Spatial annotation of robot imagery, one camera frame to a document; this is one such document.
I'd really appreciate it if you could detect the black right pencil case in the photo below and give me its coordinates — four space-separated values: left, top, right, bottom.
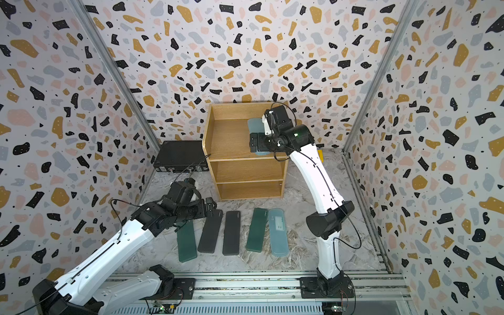
223 211 241 256

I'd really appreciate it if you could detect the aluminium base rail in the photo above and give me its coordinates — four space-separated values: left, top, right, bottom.
116 272 416 314

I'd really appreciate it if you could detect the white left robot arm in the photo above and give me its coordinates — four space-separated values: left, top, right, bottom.
32 178 217 314

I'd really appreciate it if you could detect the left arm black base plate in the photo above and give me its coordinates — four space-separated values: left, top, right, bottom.
150 278 196 300

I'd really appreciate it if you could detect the yellow triangle ruler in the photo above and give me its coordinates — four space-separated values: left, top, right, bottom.
318 149 324 163

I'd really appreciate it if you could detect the black pencil case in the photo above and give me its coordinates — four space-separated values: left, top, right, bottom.
223 211 241 256
197 209 223 253

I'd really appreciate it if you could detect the dark green pencil case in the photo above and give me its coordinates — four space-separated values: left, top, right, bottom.
245 208 268 253
177 220 198 263

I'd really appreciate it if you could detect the black briefcase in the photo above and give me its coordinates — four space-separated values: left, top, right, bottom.
154 140 209 173

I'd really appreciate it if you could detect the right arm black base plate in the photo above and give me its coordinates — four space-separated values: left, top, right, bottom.
299 275 355 299

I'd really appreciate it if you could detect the light blue pencil case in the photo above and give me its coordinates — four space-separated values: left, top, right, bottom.
248 118 271 156
269 208 290 257

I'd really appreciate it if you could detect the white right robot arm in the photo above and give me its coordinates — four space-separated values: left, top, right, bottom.
249 102 354 298

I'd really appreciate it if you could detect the wooden three-tier shelf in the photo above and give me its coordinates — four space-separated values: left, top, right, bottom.
202 102 288 201

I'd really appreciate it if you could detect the black left pencil case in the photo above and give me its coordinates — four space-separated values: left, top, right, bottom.
197 209 223 253

